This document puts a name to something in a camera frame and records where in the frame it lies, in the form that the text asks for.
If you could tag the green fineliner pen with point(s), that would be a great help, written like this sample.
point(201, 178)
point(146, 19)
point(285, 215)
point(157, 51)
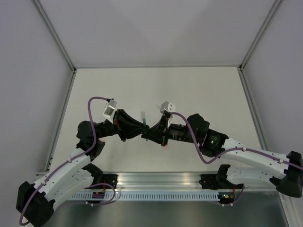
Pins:
point(145, 124)

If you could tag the left aluminium frame post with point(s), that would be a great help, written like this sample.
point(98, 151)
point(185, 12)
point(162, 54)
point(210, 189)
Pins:
point(49, 26)

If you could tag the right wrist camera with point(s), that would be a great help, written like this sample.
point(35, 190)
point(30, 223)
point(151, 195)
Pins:
point(167, 107)

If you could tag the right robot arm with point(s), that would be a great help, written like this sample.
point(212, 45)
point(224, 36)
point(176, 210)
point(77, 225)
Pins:
point(283, 171)

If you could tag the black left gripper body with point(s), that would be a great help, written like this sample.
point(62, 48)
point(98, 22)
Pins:
point(118, 128)

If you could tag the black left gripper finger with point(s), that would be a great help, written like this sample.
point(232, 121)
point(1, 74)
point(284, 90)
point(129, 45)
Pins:
point(132, 133)
point(133, 123)

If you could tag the right aluminium frame post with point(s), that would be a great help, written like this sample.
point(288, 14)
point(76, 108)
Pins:
point(262, 30)

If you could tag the white slotted cable duct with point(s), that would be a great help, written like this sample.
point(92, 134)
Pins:
point(145, 196)

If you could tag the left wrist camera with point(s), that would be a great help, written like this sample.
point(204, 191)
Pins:
point(109, 110)

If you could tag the clear pen cap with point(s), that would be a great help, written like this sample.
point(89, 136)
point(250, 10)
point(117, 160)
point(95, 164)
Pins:
point(143, 117)

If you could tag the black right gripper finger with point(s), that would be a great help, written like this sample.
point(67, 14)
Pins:
point(155, 137)
point(158, 128)

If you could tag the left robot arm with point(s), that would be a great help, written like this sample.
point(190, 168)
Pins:
point(37, 201)

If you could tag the aluminium frame post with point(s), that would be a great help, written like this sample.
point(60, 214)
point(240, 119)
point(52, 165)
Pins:
point(49, 26)
point(262, 30)

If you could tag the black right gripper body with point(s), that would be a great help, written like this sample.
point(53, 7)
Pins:
point(165, 130)

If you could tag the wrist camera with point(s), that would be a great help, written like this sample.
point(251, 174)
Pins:
point(167, 107)
point(109, 110)

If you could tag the aluminium mounting rail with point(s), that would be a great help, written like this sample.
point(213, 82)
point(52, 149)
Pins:
point(156, 180)

